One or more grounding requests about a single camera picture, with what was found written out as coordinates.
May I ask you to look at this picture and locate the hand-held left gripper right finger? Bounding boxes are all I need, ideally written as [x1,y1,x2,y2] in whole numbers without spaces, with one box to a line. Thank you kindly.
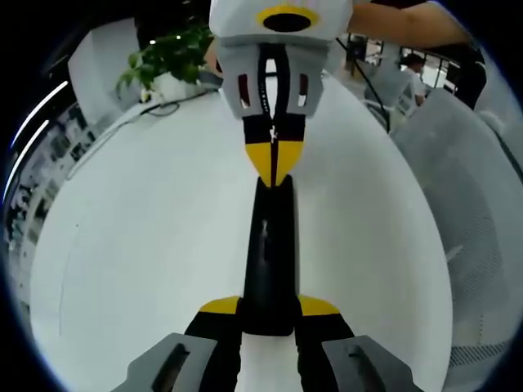
[294,293,416,392]

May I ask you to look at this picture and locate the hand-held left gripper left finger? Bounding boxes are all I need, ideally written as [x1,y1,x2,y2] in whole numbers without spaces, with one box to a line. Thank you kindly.
[110,296,243,392]

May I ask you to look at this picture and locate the black remote control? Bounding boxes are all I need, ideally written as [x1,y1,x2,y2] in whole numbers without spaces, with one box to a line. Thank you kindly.
[243,174,302,336]

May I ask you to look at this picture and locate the potted green plant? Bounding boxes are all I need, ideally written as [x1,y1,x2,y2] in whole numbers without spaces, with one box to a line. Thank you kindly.
[116,24,217,103]

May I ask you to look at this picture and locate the white square pillar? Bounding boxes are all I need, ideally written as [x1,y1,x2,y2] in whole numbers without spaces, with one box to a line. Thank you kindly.
[67,16,141,112]

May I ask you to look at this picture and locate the grey mesh office chair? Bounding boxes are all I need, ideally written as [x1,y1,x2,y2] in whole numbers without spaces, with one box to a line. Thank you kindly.
[390,87,523,357]

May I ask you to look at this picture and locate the white office desk row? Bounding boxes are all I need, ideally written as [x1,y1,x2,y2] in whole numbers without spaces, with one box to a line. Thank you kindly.
[7,101,100,255]

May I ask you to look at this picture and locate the ceiling light strip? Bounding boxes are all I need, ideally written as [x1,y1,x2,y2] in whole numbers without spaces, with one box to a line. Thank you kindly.
[1,118,51,206]
[9,80,69,149]

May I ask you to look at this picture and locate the black table cable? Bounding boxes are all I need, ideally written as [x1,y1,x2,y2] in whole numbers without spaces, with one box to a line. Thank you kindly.
[105,99,181,132]

